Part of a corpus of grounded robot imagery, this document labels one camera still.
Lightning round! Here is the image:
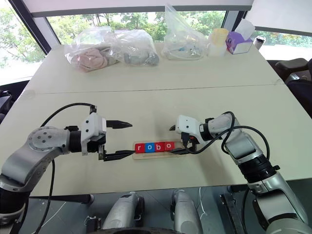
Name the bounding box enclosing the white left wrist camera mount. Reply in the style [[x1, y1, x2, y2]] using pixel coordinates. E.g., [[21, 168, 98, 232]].
[[80, 113, 108, 156]]

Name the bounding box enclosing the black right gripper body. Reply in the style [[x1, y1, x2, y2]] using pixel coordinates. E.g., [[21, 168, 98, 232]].
[[180, 133, 198, 150]]

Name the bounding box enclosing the thin white cable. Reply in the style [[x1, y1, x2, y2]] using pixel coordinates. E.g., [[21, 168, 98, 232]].
[[198, 187, 208, 218]]

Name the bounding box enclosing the tall clear plastic bag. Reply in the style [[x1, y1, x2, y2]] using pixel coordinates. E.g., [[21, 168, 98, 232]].
[[161, 3, 211, 60]]

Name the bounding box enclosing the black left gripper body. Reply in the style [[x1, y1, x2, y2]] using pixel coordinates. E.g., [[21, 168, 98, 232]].
[[86, 135, 108, 161]]

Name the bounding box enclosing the black chair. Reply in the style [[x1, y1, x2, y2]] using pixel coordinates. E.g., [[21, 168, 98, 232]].
[[274, 58, 312, 115], [0, 89, 13, 124]]

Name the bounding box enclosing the dark window frame post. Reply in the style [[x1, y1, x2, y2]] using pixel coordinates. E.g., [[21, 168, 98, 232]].
[[9, 0, 61, 52]]

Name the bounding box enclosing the purple tissue box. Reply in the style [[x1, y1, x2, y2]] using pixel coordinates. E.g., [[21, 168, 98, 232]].
[[225, 19, 255, 55]]

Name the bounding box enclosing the light wooden letter tray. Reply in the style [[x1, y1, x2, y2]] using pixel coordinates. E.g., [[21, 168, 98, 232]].
[[132, 141, 194, 160]]

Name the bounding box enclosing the clear bag with grey items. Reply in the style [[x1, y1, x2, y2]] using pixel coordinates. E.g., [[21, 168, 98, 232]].
[[114, 30, 160, 67]]

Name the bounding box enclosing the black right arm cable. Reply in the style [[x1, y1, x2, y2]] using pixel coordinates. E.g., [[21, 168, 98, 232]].
[[180, 111, 271, 169]]

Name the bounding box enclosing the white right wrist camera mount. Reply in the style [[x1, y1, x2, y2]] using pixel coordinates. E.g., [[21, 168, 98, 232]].
[[175, 115, 207, 144]]

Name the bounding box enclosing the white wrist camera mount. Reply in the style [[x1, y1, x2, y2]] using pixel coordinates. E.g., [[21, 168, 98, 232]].
[[80, 113, 108, 156], [175, 115, 207, 144]]

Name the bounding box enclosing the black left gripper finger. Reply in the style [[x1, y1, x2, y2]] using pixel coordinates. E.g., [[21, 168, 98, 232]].
[[106, 119, 133, 130], [103, 150, 136, 162]]

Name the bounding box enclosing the white tumbler with dark lid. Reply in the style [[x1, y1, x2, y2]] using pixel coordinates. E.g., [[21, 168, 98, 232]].
[[253, 36, 265, 51]]

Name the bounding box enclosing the clear bag with pink cloth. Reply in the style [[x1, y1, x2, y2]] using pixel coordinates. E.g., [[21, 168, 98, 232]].
[[64, 26, 122, 73]]

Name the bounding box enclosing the pink cloth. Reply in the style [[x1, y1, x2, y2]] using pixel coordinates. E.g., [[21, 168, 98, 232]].
[[73, 47, 110, 73]]

